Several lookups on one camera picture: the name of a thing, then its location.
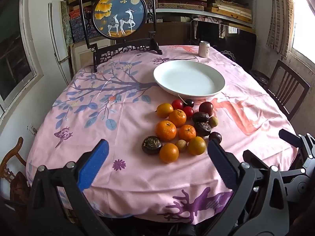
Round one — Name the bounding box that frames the pale beverage can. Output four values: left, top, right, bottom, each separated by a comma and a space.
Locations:
198, 41, 211, 58

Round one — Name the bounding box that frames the yellowish orange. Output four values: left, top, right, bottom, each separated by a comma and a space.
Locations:
187, 136, 207, 156
156, 103, 174, 118

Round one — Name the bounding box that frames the dark wooden slatted chair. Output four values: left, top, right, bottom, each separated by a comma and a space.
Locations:
266, 59, 310, 121

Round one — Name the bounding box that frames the white board with latch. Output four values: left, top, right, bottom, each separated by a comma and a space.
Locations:
48, 2, 72, 84

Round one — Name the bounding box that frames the brown wooden cabinet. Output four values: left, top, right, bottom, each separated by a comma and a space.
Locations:
138, 22, 191, 46

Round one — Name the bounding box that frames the orange mandarin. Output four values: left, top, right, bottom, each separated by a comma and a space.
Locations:
155, 120, 177, 142
178, 124, 197, 142
169, 109, 187, 127

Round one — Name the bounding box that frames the dark round object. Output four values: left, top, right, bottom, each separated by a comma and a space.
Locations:
251, 70, 270, 84

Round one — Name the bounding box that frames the stack of wooden boxes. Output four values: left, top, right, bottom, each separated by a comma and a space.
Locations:
212, 0, 254, 25

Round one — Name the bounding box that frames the carved wooden chair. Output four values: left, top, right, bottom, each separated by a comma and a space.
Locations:
0, 137, 31, 202

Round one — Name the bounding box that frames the white round plate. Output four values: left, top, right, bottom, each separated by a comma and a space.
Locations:
153, 60, 226, 98

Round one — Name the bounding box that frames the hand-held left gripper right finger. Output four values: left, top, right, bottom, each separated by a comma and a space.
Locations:
204, 140, 291, 236

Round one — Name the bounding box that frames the stack of blue patterned boxes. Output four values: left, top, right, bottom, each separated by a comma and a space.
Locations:
69, 10, 99, 42

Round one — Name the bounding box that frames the white wall shelf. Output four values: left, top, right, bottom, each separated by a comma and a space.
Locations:
64, 0, 256, 27

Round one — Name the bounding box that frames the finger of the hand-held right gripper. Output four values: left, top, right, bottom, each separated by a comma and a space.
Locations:
279, 128, 315, 161
243, 149, 271, 171

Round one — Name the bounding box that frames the beige checked curtain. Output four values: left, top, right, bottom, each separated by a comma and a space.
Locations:
267, 0, 293, 58

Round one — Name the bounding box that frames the round deer screen ornament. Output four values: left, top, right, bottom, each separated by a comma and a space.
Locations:
79, 0, 163, 73

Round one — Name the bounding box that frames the white framed window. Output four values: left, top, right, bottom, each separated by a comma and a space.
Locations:
0, 0, 43, 118

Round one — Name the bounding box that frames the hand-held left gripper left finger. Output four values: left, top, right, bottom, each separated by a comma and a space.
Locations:
26, 139, 116, 236

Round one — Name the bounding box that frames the floral cloth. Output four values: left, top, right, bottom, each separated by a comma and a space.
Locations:
193, 17, 227, 38

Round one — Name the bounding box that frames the pale picture frame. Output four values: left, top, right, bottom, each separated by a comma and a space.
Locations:
70, 38, 112, 74

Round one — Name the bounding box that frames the smooth purple passion fruit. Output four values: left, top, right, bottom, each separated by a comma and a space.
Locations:
209, 131, 222, 145

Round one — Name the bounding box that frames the small smooth orange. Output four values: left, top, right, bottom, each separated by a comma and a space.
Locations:
159, 143, 180, 163

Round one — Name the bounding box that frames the black glossy panel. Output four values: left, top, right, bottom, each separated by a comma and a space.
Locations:
191, 21, 258, 72

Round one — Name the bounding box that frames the bright window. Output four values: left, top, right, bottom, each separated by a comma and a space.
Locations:
290, 0, 315, 62

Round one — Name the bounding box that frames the red plum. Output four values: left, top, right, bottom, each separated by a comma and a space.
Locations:
198, 101, 214, 116

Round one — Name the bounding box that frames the pink printed tablecloth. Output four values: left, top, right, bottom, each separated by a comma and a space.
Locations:
26, 45, 299, 225

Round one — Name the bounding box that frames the dark wrinkled passion fruit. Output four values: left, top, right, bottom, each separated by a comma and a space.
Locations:
192, 112, 210, 123
194, 121, 212, 137
141, 136, 163, 155

